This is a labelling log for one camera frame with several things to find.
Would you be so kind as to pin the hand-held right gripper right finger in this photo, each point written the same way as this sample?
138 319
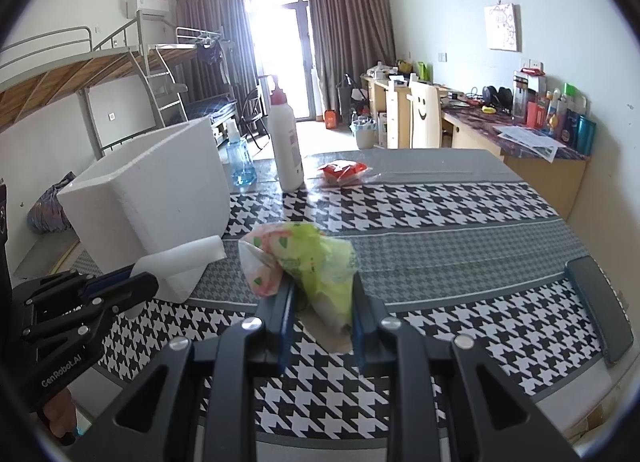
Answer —
361 322

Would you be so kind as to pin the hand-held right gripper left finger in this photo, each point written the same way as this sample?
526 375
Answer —
286 314

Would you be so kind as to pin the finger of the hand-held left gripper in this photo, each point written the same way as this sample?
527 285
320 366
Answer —
107 281
130 292

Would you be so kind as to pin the green and pink plastic packet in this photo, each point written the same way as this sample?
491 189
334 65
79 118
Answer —
310 257

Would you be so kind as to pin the white cloth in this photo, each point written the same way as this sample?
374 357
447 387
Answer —
185 257

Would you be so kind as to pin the white foam box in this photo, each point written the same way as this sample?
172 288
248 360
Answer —
145 192

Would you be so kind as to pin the person's left hand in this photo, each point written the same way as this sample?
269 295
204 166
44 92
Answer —
57 412

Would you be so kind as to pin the grey mattress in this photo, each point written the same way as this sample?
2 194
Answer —
42 254

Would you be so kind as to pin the houndstooth tablecloth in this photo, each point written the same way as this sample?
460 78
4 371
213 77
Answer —
450 252

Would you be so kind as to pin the red snack packet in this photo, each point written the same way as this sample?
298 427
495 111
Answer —
342 171

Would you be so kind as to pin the blue liquid bottle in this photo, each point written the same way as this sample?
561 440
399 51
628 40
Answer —
241 161

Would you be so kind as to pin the white lotion bottle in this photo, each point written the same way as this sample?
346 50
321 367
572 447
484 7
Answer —
285 141

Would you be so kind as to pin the white bucket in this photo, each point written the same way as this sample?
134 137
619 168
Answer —
363 135

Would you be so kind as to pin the orange bag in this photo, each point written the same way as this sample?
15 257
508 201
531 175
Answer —
331 119

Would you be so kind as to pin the grey metal bed ladder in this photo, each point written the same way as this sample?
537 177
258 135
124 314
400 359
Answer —
162 86

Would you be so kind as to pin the black folding chair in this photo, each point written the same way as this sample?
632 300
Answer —
252 114

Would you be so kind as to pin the dark blue folded quilt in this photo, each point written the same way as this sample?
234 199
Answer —
212 105

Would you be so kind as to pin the wooden desk with drawers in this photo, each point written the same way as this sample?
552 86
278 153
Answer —
392 116

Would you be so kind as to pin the grey metal bunk bed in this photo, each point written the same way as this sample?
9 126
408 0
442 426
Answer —
205 86
60 71

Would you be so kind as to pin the wooden chair with smiley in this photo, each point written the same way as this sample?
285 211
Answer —
425 116

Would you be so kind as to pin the black bag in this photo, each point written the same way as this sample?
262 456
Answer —
350 96

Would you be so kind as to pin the wooden desk with patterned cover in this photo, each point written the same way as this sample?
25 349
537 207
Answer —
540 181

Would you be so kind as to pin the dark smartphone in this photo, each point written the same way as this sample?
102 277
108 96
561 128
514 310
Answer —
600 312

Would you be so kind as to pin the white papers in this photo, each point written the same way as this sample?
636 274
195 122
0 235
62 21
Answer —
530 141

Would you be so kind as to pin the hanging dark clothes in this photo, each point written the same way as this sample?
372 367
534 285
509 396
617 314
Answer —
210 52

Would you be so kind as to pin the green packet on desk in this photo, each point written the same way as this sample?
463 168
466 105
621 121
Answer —
422 71

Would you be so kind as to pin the black headphones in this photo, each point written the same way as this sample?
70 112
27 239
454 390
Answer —
497 97

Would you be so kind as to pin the glass balcony door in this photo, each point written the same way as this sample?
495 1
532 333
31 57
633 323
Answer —
280 41

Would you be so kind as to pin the clear bottle with red lid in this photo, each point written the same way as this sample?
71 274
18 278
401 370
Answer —
525 101

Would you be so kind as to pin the white air conditioner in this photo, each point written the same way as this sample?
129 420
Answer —
146 5

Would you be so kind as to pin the brown curtain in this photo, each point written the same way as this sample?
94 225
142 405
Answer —
350 31
210 21

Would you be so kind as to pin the teal can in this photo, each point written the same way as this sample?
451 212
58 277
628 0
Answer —
585 136

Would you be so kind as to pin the wall poster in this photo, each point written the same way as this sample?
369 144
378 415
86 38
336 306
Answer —
501 27

